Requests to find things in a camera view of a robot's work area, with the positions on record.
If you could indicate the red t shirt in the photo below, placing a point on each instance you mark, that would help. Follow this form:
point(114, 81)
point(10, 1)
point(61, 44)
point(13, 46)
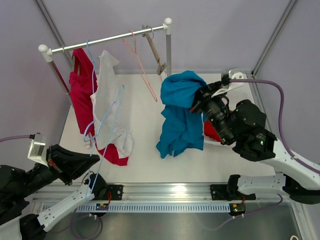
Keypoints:
point(210, 132)

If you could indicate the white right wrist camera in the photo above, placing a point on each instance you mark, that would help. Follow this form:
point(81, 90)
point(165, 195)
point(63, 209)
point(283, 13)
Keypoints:
point(225, 84)

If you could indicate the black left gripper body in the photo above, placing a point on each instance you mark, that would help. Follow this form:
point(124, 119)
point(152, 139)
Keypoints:
point(64, 173)

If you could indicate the white t shirt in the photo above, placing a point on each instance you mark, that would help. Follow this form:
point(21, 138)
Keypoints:
point(106, 102)

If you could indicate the clothes rack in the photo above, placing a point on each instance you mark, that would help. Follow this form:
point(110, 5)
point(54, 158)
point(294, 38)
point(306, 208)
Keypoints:
point(48, 54)

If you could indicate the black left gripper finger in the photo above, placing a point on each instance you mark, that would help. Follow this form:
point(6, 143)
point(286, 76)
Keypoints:
point(63, 157)
point(70, 172)

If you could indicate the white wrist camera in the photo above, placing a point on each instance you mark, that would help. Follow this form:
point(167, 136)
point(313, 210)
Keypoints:
point(225, 84)
point(37, 149)

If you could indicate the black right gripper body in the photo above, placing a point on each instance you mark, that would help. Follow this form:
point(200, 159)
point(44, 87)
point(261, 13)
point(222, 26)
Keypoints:
point(199, 105)

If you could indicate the wooden clip hanger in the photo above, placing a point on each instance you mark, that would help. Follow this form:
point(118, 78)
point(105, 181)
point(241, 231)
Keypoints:
point(160, 66)

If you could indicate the aluminium mounting rail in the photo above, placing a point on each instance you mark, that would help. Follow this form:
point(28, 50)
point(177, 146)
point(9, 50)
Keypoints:
point(135, 192)

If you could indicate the white plastic basket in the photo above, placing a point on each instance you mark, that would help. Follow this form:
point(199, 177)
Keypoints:
point(235, 95)

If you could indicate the pink wire hanger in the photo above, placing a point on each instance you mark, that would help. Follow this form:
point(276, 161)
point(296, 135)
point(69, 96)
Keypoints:
point(135, 57)

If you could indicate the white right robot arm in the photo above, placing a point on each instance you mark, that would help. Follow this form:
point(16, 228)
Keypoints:
point(244, 128)

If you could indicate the blue t shirt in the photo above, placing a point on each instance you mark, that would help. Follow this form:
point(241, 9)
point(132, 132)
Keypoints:
point(181, 129)

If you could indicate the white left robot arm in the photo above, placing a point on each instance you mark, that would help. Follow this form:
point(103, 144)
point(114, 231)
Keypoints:
point(17, 184)

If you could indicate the magenta t shirt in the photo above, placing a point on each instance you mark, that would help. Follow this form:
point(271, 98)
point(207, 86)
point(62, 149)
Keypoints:
point(80, 93)

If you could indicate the white slotted cable duct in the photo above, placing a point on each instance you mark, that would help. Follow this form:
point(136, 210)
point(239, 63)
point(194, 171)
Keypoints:
point(208, 207)

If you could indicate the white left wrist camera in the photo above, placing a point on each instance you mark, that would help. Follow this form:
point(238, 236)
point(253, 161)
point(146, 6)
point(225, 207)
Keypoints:
point(37, 149)

